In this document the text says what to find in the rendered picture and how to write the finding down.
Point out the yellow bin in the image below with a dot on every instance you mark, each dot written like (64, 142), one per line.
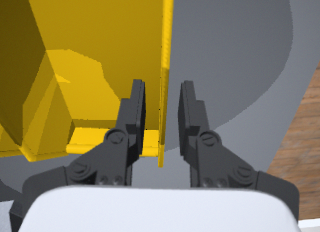
(65, 65)
(7, 145)

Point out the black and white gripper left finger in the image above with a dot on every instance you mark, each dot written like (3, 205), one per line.
(108, 163)

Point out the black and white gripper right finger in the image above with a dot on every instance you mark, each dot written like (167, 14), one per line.
(214, 166)

